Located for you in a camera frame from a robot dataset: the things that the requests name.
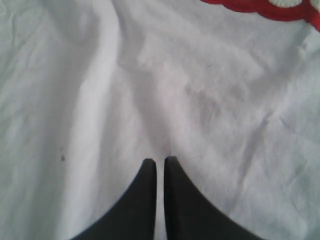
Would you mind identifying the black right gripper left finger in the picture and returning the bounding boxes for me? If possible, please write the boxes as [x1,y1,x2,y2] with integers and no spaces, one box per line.
[74,158,157,240]

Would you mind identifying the white t-shirt red lettering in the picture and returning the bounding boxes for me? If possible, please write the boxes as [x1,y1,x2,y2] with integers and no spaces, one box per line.
[0,0,320,240]

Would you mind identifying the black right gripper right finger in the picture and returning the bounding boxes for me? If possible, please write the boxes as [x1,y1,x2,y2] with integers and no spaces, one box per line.
[163,156,260,240]

